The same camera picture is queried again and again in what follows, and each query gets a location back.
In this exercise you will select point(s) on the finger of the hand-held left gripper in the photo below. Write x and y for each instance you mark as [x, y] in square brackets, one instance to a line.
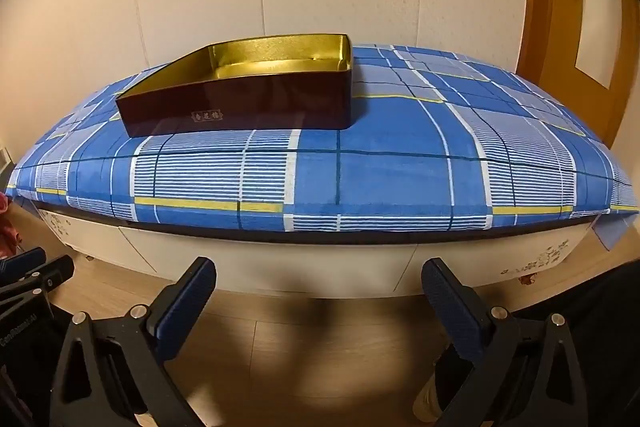
[50, 274]
[27, 261]

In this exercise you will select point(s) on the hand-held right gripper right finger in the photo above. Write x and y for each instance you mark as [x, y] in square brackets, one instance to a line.
[450, 297]

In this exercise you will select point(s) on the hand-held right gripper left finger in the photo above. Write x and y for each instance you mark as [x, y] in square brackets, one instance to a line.
[192, 292]

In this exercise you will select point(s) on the dark red box gold inside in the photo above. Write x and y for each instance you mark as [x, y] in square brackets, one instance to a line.
[225, 112]

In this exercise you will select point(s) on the red shiny cloth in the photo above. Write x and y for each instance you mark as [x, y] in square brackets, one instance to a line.
[7, 227]

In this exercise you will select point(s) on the blue plaid blanket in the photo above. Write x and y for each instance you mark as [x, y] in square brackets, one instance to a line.
[400, 167]

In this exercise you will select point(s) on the wooden door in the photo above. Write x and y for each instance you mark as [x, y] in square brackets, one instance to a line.
[545, 32]

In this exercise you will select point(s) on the white floral bed frame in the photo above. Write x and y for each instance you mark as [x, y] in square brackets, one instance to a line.
[300, 262]

